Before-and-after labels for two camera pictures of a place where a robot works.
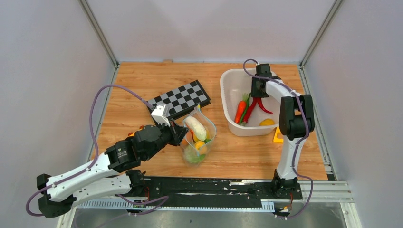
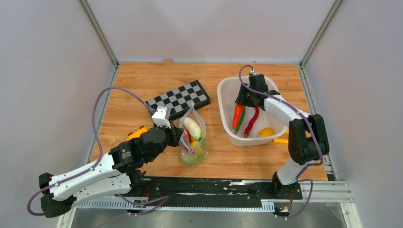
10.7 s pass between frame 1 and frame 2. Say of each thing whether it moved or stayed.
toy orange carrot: moved
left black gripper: stayed
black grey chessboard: stayed
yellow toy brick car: stayed
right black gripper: moved
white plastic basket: moved
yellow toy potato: moved
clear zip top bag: moved
